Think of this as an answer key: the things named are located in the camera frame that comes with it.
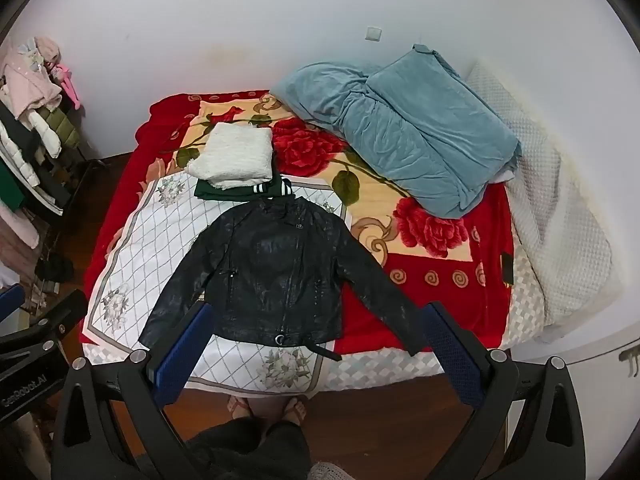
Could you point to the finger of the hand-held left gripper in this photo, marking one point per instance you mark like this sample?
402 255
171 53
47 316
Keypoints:
60 317
10 301

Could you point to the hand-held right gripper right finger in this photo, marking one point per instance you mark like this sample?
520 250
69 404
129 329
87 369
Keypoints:
452 355

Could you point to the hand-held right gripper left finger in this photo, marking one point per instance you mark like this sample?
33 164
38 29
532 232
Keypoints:
184 352

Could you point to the black leather jacket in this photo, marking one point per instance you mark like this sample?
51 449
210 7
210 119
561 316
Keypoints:
280 270

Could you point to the dark cloth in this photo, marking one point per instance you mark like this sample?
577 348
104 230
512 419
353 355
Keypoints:
55 266

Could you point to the pale pink hanging garment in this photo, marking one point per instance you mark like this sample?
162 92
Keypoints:
15 240

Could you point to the red floral blanket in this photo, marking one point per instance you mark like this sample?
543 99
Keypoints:
450 280

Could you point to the person's left foot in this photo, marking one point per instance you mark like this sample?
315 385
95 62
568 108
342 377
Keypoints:
239 404

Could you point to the person's foot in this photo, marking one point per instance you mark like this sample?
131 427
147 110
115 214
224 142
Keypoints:
239 404
295 405

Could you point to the small black flat object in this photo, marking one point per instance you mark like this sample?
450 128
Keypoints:
508 270

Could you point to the green hanging garment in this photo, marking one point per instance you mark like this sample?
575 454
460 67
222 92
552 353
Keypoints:
9 187

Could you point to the white diamond pattern cloth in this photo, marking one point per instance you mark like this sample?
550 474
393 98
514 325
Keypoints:
150 240

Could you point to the person's dark pants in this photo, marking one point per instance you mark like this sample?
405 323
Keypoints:
250 450

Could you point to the person's right foot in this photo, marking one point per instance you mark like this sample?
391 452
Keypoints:
295 405

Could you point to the white puffer jacket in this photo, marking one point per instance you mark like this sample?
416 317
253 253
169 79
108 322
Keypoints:
22 155

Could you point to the green garment with striped cuffs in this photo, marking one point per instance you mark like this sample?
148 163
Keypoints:
210 191

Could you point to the grey knit cloth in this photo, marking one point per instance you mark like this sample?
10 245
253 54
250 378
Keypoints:
326 473

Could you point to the olive puffer vest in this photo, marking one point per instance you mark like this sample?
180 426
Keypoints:
62 127

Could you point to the white textured pillow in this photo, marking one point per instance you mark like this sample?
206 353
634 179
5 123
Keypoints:
550 185

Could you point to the white folded sweater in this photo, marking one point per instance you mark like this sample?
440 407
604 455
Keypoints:
235 155

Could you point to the bright pink small garment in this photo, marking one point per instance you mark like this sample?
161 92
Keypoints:
69 85

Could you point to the pink coat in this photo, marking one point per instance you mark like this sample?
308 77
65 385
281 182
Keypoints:
27 77

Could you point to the blue velvet quilt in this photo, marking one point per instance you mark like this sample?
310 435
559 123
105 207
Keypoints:
410 125

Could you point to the black clothes rack frame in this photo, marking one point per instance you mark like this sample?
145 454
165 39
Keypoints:
85 175

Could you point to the dark wall fixture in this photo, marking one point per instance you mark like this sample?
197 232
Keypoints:
629 356

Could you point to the white wall switch plate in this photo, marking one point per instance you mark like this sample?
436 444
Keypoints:
373 33

